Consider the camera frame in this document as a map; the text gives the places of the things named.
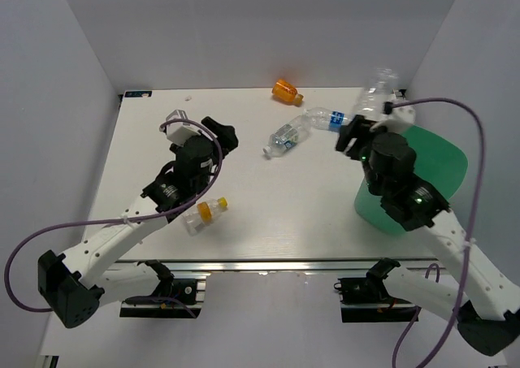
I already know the small bottle yellow cap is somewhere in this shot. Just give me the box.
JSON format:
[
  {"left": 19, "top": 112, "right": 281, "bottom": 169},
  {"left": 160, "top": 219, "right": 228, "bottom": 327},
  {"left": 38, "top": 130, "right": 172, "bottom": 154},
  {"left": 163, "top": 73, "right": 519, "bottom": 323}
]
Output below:
[{"left": 182, "top": 197, "right": 228, "bottom": 236}]

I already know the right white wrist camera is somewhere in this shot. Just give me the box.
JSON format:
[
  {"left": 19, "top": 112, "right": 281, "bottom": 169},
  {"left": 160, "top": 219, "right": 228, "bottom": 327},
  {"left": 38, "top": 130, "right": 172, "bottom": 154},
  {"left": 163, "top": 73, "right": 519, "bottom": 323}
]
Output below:
[{"left": 370, "top": 106, "right": 416, "bottom": 133}]

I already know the large clear plastic bottle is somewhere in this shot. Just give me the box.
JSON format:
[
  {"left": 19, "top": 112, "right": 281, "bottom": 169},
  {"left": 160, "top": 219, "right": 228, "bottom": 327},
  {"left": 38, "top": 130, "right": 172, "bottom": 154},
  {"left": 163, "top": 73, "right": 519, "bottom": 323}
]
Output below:
[{"left": 352, "top": 68, "right": 398, "bottom": 121}]

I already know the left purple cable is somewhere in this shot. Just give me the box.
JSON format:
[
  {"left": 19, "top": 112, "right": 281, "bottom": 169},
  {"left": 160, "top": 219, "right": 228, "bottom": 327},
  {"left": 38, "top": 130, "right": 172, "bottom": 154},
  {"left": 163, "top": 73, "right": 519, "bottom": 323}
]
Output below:
[{"left": 4, "top": 119, "right": 224, "bottom": 313}]

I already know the left blue table sticker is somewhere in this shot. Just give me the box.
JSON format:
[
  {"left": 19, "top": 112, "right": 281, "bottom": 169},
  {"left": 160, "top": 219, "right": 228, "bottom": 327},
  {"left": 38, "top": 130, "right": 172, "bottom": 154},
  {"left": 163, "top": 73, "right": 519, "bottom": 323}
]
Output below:
[{"left": 123, "top": 90, "right": 152, "bottom": 98}]

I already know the orange plastic bottle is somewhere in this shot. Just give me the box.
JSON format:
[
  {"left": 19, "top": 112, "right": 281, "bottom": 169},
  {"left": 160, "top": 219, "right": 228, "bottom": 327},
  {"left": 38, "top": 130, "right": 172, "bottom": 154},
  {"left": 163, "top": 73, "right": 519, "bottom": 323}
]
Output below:
[{"left": 271, "top": 79, "right": 304, "bottom": 106}]

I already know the clear bottle green blue label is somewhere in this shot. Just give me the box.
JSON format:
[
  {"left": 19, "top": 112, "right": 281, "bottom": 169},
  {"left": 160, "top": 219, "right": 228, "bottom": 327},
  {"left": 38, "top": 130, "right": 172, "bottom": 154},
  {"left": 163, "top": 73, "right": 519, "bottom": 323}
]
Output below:
[{"left": 262, "top": 115, "right": 311, "bottom": 158}]

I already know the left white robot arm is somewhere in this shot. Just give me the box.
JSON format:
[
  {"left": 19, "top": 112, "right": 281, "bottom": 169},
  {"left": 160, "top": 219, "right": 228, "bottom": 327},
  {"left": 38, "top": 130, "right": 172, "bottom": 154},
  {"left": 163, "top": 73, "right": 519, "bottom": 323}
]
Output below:
[{"left": 38, "top": 117, "right": 239, "bottom": 328}]

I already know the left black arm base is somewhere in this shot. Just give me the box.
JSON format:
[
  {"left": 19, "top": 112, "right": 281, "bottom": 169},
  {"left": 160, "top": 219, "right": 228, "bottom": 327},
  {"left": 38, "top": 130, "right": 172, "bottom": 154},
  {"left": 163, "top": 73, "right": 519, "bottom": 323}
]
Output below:
[{"left": 119, "top": 260, "right": 202, "bottom": 319}]

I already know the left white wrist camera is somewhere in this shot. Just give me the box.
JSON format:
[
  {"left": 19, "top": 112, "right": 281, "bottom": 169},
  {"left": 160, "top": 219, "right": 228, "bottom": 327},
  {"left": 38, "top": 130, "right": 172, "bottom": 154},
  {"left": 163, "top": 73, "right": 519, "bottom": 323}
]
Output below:
[{"left": 159, "top": 109, "right": 200, "bottom": 147}]

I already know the green plastic bin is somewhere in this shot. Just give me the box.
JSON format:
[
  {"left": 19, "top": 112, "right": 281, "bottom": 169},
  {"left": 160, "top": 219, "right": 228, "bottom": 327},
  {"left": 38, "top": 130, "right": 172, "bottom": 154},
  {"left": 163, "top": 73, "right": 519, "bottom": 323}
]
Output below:
[{"left": 354, "top": 126, "right": 468, "bottom": 236}]

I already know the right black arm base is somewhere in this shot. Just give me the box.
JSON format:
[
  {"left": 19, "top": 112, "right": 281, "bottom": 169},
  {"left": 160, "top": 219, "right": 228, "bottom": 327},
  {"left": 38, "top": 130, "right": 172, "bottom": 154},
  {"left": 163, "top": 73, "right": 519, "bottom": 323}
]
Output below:
[{"left": 334, "top": 258, "right": 416, "bottom": 323}]

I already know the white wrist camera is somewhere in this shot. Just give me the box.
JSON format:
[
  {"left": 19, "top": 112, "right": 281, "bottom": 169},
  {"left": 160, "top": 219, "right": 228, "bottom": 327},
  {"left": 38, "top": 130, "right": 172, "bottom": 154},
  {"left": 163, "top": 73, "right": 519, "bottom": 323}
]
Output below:
[
  {"left": 370, "top": 106, "right": 416, "bottom": 133},
  {"left": 159, "top": 109, "right": 200, "bottom": 147}
]

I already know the purple cable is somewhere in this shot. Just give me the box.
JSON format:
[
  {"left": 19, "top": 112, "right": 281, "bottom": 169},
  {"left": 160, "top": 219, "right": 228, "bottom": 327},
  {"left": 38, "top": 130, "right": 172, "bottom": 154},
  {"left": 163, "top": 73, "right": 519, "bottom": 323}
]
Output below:
[
  {"left": 383, "top": 97, "right": 486, "bottom": 368},
  {"left": 4, "top": 119, "right": 224, "bottom": 313}
]

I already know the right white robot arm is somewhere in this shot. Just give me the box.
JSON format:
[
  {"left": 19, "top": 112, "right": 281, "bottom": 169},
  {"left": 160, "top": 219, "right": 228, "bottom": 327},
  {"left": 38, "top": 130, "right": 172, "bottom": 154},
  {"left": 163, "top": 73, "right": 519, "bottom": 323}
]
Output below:
[{"left": 336, "top": 115, "right": 519, "bottom": 356}]

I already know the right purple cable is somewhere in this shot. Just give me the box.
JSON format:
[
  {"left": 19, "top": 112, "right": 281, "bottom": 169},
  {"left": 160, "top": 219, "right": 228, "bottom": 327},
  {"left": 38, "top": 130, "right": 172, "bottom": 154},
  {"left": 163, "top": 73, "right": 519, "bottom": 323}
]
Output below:
[{"left": 383, "top": 97, "right": 486, "bottom": 368}]

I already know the aluminium table frame rail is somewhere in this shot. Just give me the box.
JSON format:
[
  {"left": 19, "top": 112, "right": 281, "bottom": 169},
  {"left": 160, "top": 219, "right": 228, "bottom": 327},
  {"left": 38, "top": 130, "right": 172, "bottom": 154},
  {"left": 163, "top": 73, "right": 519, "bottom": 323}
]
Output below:
[{"left": 109, "top": 258, "right": 446, "bottom": 274}]

